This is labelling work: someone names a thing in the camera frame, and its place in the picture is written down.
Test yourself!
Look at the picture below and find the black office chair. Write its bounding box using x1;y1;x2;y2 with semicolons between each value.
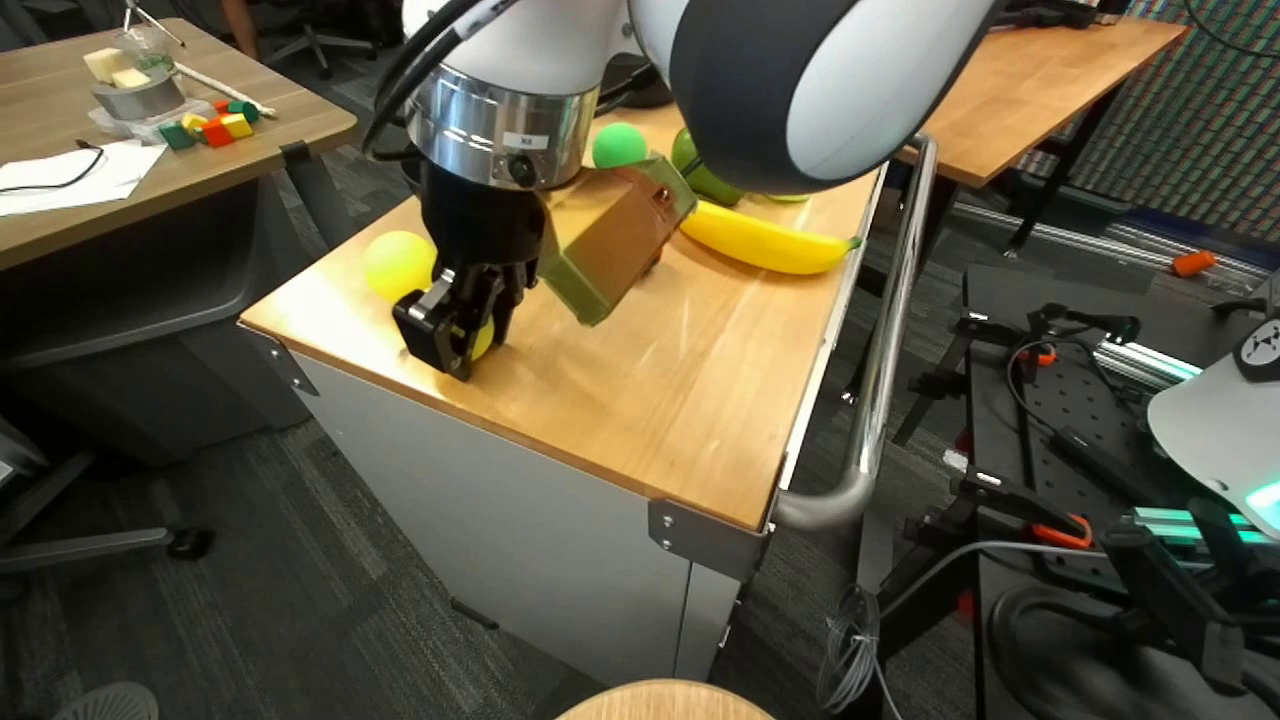
258;0;384;77

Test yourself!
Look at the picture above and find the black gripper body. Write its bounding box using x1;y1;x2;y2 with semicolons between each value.
416;157;552;291

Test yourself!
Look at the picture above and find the green apple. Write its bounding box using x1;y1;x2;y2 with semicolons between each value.
667;127;752;212

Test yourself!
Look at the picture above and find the clear plastic container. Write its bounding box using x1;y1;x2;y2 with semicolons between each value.
81;26;193;125

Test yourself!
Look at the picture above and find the round wooden stool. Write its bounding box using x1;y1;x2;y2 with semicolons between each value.
556;675;775;720

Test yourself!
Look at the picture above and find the grey office chair base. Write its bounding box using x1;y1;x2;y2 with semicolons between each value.
0;414;215;579

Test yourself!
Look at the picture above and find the chrome cart handle rail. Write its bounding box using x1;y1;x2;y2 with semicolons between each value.
773;134;940;536

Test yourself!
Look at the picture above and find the white device with green light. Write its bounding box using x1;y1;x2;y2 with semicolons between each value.
1144;311;1280;536

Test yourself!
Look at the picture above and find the white stick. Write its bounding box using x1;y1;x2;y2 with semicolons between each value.
172;57;280;119

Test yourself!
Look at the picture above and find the white paper sheet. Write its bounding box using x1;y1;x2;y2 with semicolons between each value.
0;138;172;221

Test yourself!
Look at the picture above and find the orange clamp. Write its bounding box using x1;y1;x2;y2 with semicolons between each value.
1023;513;1100;553

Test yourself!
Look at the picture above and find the brown cardboard block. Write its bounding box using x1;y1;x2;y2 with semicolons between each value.
535;157;701;332

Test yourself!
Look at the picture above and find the wooden desk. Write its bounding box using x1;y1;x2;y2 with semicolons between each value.
903;14;1191;258
0;16;362;474

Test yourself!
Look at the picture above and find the yellow banana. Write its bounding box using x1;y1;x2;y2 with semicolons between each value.
677;198;864;280

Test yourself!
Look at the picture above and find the green ball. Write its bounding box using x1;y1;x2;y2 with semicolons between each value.
587;115;653;171

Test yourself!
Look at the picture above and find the cart cabinet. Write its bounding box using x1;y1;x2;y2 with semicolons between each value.
258;332;794;694

